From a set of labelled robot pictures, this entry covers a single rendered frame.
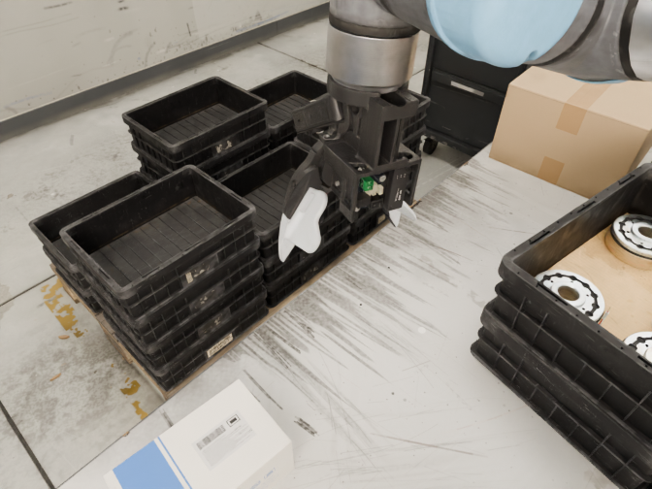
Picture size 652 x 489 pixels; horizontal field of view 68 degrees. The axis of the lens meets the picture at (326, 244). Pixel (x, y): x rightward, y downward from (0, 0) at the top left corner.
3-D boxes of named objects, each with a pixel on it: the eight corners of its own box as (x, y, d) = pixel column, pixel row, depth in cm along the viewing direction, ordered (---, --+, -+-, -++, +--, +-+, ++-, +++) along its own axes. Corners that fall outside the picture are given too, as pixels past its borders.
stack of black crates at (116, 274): (167, 397, 136) (118, 295, 104) (113, 336, 150) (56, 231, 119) (272, 313, 156) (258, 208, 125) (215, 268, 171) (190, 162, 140)
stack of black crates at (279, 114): (278, 202, 197) (273, 129, 173) (233, 173, 212) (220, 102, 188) (343, 161, 218) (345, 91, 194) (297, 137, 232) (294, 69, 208)
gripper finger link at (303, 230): (280, 282, 47) (334, 208, 45) (257, 246, 51) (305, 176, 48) (303, 288, 49) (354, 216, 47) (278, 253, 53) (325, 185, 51)
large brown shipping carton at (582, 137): (551, 100, 144) (575, 32, 130) (659, 136, 130) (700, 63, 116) (488, 157, 123) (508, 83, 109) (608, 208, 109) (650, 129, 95)
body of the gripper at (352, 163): (347, 229, 45) (361, 107, 37) (306, 182, 50) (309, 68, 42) (413, 210, 48) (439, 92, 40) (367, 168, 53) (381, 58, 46)
